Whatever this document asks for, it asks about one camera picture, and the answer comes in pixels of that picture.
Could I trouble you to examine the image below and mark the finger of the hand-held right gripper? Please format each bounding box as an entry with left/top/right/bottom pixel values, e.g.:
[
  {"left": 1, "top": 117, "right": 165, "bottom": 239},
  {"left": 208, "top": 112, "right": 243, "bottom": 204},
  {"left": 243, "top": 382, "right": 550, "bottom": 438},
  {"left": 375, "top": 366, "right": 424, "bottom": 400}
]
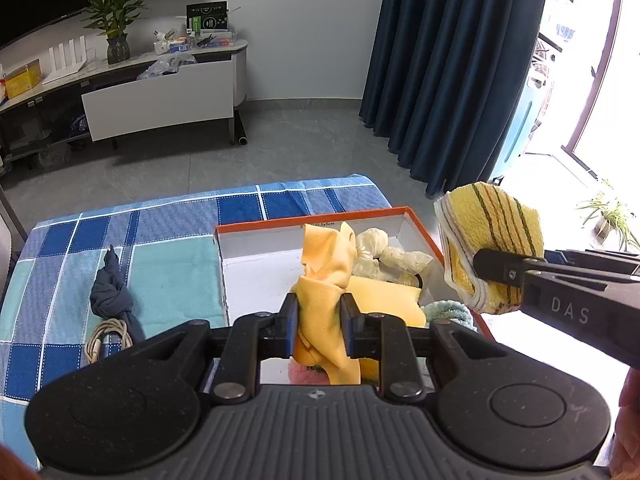
[
  {"left": 472, "top": 247, "right": 553, "bottom": 287},
  {"left": 543, "top": 248, "right": 640, "bottom": 281}
]

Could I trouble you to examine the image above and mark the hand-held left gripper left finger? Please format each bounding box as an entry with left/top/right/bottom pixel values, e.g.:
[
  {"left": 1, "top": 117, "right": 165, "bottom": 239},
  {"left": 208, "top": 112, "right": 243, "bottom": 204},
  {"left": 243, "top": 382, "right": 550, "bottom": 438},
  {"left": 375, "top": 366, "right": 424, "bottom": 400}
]
[{"left": 115, "top": 292, "right": 301, "bottom": 406}]

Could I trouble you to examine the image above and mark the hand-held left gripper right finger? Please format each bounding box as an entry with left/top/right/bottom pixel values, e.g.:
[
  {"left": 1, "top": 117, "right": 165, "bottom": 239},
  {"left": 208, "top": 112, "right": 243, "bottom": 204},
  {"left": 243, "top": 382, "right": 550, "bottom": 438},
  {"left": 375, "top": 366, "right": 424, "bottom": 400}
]
[{"left": 340, "top": 292, "right": 521, "bottom": 404}]

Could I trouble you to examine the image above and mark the yellow striped towel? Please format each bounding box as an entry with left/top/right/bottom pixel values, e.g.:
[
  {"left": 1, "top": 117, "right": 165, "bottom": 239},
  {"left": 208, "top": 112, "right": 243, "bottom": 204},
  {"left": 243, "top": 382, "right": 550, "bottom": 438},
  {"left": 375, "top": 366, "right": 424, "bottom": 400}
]
[{"left": 432, "top": 181, "right": 546, "bottom": 315}]

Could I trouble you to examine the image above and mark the pink fluffy sock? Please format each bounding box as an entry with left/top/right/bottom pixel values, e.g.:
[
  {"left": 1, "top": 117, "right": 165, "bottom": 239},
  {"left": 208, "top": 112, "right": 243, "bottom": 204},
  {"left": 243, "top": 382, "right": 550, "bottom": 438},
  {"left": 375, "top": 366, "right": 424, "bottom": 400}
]
[{"left": 289, "top": 364, "right": 327, "bottom": 386}]

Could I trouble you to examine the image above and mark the orange rimmed cardboard box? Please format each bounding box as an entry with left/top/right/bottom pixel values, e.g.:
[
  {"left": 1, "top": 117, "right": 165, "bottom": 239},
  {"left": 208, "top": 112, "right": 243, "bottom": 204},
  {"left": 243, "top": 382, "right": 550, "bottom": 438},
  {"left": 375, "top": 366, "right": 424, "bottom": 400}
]
[{"left": 214, "top": 206, "right": 496, "bottom": 391}]

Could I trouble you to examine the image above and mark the yellow cloth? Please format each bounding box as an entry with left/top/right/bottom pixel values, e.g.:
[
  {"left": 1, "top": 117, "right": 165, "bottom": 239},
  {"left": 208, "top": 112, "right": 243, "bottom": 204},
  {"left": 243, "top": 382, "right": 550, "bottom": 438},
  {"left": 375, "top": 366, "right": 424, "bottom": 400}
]
[{"left": 294, "top": 222, "right": 363, "bottom": 386}]

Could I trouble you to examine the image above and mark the light blue fluffy sock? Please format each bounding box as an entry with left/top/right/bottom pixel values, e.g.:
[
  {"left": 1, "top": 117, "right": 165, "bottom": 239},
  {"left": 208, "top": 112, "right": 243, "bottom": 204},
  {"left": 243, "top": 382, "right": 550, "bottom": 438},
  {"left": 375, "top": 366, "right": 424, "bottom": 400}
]
[{"left": 424, "top": 300, "right": 477, "bottom": 332}]

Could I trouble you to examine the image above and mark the person's right hand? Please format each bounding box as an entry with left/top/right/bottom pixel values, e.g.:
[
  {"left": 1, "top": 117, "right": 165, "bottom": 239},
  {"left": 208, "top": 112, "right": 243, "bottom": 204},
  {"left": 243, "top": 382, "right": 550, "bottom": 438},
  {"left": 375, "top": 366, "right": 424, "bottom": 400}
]
[{"left": 611, "top": 367, "right": 640, "bottom": 480}]

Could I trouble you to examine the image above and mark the balcony spider plant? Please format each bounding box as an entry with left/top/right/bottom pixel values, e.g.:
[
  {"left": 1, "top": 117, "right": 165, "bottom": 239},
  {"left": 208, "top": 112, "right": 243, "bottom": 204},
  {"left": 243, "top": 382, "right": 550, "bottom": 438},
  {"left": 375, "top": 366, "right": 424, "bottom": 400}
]
[{"left": 575, "top": 180, "right": 637, "bottom": 252}]

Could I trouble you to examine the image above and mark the pale yellow scrunchie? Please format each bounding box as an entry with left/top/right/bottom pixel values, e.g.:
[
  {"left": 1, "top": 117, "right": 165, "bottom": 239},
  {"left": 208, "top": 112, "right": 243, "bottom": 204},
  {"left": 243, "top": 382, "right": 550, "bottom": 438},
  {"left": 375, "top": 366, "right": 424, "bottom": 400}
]
[{"left": 352, "top": 227, "right": 434, "bottom": 286}]

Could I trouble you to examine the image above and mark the light blue appliance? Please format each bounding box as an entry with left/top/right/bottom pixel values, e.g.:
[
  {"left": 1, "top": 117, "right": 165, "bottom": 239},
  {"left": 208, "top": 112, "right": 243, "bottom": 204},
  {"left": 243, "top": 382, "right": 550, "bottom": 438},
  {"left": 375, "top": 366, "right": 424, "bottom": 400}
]
[{"left": 492, "top": 45, "right": 553, "bottom": 183}]

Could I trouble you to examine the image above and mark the blue plaid blanket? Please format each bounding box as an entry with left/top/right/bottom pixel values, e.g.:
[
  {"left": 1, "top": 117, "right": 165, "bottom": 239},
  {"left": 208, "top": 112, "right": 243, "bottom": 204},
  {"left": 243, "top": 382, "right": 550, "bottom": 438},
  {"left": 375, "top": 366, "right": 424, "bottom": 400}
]
[{"left": 0, "top": 174, "right": 393, "bottom": 466}]

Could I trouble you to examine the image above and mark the dark grey cloth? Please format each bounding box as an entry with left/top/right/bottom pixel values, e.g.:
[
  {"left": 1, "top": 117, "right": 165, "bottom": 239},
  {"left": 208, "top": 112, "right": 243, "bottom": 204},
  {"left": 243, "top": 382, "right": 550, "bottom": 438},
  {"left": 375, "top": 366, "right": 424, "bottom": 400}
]
[{"left": 90, "top": 245, "right": 147, "bottom": 347}]

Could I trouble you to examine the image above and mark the dark blue curtain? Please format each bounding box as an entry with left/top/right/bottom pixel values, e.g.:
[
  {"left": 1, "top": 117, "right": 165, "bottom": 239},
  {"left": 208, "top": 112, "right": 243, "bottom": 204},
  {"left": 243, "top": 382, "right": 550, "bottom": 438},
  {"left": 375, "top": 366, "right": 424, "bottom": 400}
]
[{"left": 359, "top": 0, "right": 556, "bottom": 198}]

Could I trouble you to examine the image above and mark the white open drawer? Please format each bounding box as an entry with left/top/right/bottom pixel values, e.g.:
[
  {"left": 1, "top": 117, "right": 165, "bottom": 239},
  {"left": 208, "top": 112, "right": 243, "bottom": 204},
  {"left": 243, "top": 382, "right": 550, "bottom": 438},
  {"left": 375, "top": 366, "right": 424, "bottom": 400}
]
[{"left": 81, "top": 52, "right": 236, "bottom": 142}]

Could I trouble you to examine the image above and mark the clear plastic bag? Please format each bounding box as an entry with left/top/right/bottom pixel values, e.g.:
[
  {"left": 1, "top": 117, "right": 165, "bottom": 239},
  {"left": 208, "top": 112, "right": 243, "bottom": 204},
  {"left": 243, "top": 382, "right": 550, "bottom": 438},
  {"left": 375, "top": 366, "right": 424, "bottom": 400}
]
[{"left": 137, "top": 54, "right": 198, "bottom": 81}]

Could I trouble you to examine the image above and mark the green and black box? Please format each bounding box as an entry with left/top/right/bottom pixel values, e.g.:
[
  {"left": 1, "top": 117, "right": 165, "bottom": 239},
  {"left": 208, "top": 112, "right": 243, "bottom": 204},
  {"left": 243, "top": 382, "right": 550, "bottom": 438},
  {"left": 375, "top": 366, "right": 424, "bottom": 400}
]
[{"left": 186, "top": 0, "right": 230, "bottom": 35}]

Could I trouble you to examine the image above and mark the long television cabinet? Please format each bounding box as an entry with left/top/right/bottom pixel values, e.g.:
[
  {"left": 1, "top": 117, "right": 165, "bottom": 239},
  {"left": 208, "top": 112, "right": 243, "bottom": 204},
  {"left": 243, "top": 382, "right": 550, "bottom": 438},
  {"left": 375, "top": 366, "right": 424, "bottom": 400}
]
[{"left": 0, "top": 35, "right": 249, "bottom": 162}]

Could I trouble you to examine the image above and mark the white router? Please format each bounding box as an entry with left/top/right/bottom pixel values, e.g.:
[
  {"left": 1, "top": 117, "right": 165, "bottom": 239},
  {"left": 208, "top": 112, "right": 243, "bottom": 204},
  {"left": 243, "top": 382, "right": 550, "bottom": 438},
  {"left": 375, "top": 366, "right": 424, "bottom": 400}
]
[{"left": 42, "top": 37, "right": 99, "bottom": 85}]

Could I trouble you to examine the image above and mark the potted bamboo plant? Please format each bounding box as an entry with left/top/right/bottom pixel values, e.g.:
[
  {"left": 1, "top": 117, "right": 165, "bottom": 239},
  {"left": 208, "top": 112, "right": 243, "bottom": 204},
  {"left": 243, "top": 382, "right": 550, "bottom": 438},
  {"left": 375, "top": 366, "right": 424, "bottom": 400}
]
[{"left": 80, "top": 0, "right": 151, "bottom": 65}]

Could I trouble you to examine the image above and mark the yellow cardboard box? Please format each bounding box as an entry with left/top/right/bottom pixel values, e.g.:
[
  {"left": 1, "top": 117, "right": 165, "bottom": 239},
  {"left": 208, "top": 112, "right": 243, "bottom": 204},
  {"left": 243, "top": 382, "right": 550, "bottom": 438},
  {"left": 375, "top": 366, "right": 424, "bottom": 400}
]
[{"left": 2, "top": 59, "right": 43, "bottom": 98}]

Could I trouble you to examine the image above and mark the beige coiled cable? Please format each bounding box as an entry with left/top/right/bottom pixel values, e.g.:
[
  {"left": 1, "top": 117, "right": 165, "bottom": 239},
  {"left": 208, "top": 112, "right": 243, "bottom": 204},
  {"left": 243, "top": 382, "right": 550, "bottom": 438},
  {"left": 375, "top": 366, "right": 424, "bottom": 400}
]
[{"left": 85, "top": 320, "right": 134, "bottom": 366}]

